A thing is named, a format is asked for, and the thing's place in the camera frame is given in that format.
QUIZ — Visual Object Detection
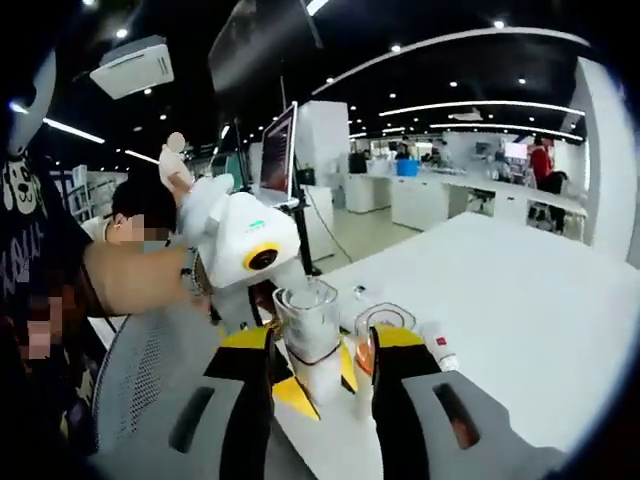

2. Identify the black overhead panel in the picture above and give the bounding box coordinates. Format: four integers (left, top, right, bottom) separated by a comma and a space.
208, 0, 325, 97

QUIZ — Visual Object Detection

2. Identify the red label white skincare tube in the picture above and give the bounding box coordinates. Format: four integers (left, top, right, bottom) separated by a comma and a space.
421, 321, 462, 374

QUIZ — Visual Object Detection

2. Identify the white laptop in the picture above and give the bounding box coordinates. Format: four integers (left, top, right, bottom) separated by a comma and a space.
258, 100, 301, 209

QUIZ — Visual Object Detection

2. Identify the grey mesh chair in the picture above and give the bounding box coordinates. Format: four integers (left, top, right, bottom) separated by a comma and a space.
91, 298, 236, 480

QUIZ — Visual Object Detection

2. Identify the ceiling air conditioner unit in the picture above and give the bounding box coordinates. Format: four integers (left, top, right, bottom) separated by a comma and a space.
88, 35, 176, 100

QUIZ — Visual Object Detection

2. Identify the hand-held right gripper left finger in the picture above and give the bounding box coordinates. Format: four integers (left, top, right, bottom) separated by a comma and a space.
119, 327, 277, 480

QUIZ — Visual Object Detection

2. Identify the long white workbench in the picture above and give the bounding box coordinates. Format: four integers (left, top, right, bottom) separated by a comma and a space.
347, 169, 589, 246

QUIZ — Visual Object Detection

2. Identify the large white skincare bottle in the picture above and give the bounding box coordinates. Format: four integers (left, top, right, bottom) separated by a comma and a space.
272, 277, 346, 407

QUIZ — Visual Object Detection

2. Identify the beaded bracelet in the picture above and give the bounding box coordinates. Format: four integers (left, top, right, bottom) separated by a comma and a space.
180, 252, 214, 314

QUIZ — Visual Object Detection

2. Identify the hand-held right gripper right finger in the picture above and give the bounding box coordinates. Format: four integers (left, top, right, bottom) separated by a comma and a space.
368, 323, 569, 480

